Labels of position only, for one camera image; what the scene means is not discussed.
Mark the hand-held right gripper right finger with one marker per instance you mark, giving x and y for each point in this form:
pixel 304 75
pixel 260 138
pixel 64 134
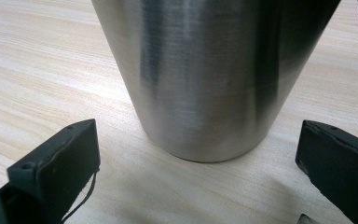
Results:
pixel 341 168

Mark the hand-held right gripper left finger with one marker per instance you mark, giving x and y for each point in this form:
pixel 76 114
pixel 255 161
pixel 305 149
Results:
pixel 56 168

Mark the stainless steel cup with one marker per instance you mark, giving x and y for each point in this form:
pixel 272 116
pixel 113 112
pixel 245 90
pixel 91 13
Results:
pixel 211 77

